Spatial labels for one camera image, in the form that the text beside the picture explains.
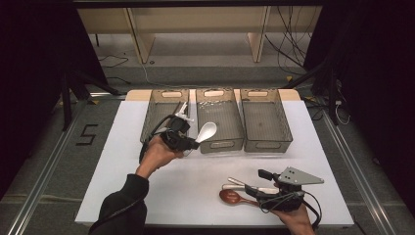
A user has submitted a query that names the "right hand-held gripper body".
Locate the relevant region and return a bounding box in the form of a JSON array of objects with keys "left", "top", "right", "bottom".
[{"left": 255, "top": 165, "right": 325, "bottom": 212}]

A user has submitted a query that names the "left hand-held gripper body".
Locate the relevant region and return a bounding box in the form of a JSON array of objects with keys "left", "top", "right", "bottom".
[{"left": 160, "top": 112, "right": 195, "bottom": 152}]

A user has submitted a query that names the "silver metal utensil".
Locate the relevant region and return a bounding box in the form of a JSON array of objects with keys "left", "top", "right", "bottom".
[
  {"left": 221, "top": 183, "right": 280, "bottom": 194},
  {"left": 227, "top": 176, "right": 247, "bottom": 187}
]

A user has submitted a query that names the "white ceramic spoon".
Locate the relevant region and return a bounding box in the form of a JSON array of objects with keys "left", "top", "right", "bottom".
[{"left": 194, "top": 121, "right": 218, "bottom": 145}]

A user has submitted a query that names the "brown wooden spoon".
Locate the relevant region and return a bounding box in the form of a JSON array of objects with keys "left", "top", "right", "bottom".
[{"left": 218, "top": 189, "right": 262, "bottom": 208}]

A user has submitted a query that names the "grey transparent plastic bin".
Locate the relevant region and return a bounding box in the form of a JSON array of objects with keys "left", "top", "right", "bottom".
[
  {"left": 140, "top": 88, "right": 191, "bottom": 155},
  {"left": 239, "top": 88, "right": 294, "bottom": 154},
  {"left": 195, "top": 87, "right": 246, "bottom": 155}
]

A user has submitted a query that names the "person's right hand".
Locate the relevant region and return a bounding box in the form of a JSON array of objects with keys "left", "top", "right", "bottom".
[{"left": 272, "top": 204, "right": 316, "bottom": 235}]

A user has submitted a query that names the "person's left hand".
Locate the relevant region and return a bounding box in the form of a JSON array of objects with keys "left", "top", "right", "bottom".
[{"left": 135, "top": 135, "right": 185, "bottom": 180}]

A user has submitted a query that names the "white table cover sheet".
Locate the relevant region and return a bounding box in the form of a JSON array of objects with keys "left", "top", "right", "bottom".
[{"left": 74, "top": 99, "right": 355, "bottom": 228}]

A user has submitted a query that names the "black metal stand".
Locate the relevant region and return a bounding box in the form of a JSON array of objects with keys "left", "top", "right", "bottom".
[{"left": 282, "top": 55, "right": 341, "bottom": 126}]

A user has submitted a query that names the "light wooden desk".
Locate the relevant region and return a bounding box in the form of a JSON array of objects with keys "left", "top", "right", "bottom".
[{"left": 77, "top": 6, "right": 324, "bottom": 65}]

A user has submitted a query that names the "black tripod stand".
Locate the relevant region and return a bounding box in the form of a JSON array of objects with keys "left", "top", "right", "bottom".
[{"left": 60, "top": 65, "right": 121, "bottom": 131}]

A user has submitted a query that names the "black curtain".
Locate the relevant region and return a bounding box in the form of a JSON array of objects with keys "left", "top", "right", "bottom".
[
  {"left": 304, "top": 0, "right": 415, "bottom": 213},
  {"left": 0, "top": 0, "right": 109, "bottom": 197}
]

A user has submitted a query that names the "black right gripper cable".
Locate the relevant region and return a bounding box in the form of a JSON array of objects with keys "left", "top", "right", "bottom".
[{"left": 258, "top": 190, "right": 323, "bottom": 229}]

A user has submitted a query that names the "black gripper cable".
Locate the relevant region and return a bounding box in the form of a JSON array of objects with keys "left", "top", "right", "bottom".
[
  {"left": 89, "top": 114, "right": 177, "bottom": 231},
  {"left": 258, "top": 190, "right": 323, "bottom": 229}
]

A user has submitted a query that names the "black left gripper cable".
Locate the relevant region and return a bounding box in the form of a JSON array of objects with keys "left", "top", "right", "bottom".
[{"left": 89, "top": 114, "right": 177, "bottom": 231}]

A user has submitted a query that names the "white floor cable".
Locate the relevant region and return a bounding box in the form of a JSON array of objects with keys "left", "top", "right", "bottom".
[{"left": 140, "top": 62, "right": 197, "bottom": 90}]

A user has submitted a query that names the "short aluminium rail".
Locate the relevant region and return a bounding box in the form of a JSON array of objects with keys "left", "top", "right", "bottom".
[{"left": 88, "top": 91, "right": 127, "bottom": 100}]

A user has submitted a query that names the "long aluminium floor rail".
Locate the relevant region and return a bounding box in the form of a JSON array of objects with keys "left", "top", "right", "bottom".
[
  {"left": 6, "top": 97, "right": 89, "bottom": 235},
  {"left": 321, "top": 109, "right": 397, "bottom": 235}
]

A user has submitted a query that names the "black floor cable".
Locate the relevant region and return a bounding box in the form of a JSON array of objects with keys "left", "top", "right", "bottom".
[{"left": 99, "top": 53, "right": 130, "bottom": 70}]

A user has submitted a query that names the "white cable with plug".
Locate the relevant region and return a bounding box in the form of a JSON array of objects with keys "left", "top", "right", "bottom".
[{"left": 334, "top": 99, "right": 351, "bottom": 126}]

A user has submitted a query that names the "black frame bar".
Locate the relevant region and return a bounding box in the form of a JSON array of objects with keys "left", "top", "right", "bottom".
[{"left": 72, "top": 0, "right": 327, "bottom": 8}]

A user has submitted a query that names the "bundle of black cables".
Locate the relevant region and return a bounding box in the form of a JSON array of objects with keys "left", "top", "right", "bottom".
[{"left": 263, "top": 5, "right": 316, "bottom": 71}]

